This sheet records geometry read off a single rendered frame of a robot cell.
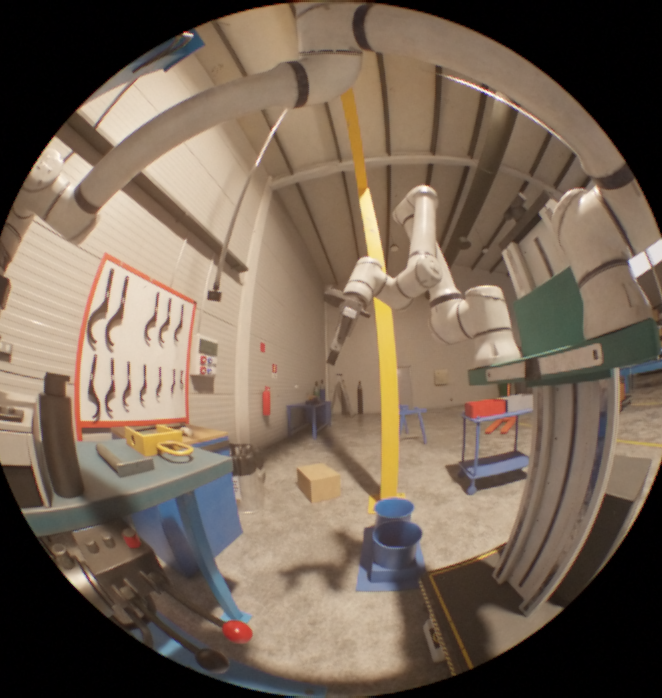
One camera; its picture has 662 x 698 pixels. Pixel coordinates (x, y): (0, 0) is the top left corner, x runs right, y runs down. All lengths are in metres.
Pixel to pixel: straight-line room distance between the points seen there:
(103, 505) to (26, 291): 2.01
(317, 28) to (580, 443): 1.10
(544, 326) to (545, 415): 0.29
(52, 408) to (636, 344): 0.88
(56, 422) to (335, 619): 1.36
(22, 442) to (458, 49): 0.78
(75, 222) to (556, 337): 1.14
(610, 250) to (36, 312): 2.71
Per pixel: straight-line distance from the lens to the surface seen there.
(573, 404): 0.80
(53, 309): 2.27
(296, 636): 1.38
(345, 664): 1.31
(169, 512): 1.40
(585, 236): 0.51
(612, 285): 0.48
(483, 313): 0.76
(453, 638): 1.06
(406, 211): 1.09
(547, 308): 0.74
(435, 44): 0.43
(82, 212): 0.51
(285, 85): 0.46
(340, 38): 0.49
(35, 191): 0.52
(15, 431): 0.43
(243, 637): 0.32
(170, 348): 2.67
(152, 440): 0.69
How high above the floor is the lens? 1.27
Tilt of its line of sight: 11 degrees up
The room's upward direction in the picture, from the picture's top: 2 degrees counter-clockwise
